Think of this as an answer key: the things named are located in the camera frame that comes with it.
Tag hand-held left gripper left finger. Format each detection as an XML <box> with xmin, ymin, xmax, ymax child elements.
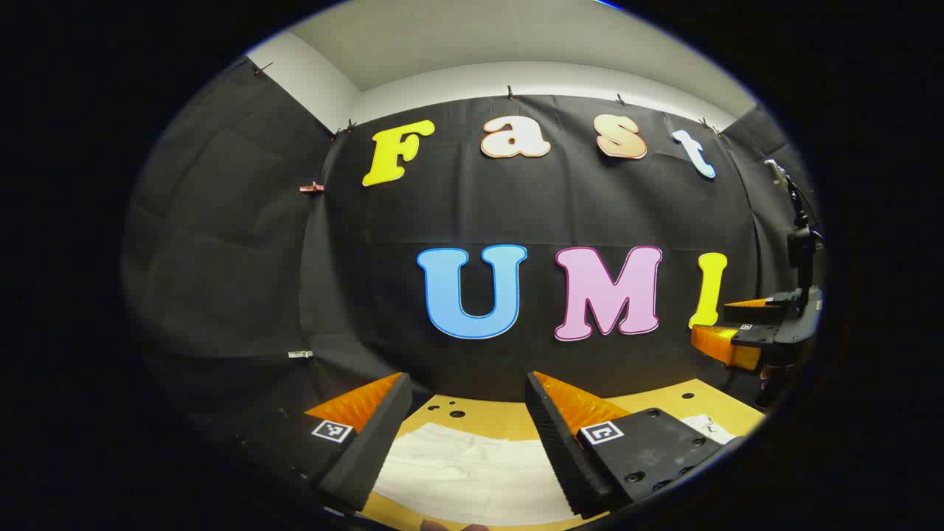
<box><xmin>221</xmin><ymin>372</ymin><xmax>414</xmax><ymax>513</ymax></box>

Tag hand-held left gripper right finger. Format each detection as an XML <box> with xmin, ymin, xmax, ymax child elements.
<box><xmin>524</xmin><ymin>371</ymin><xmax>742</xmax><ymax>520</ymax></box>

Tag white paper label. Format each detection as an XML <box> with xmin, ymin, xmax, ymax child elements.
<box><xmin>682</xmin><ymin>414</ymin><xmax>738</xmax><ymax>445</ymax></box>

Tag white jeans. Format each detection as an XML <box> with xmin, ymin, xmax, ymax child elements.
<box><xmin>372</xmin><ymin>422</ymin><xmax>583</xmax><ymax>526</ymax></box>

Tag black backdrop cloth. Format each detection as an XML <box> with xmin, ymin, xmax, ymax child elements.
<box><xmin>122</xmin><ymin>55</ymin><xmax>819</xmax><ymax>443</ymax></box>

